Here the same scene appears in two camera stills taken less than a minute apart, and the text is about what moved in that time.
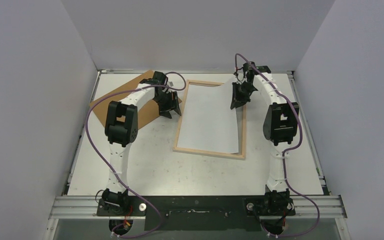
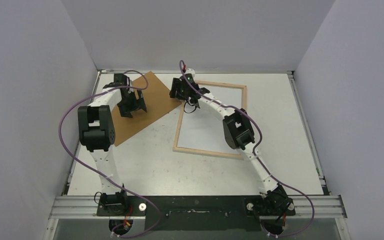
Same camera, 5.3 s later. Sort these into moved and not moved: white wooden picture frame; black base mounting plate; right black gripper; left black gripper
Moved: left black gripper; right black gripper
Not moved: white wooden picture frame; black base mounting plate
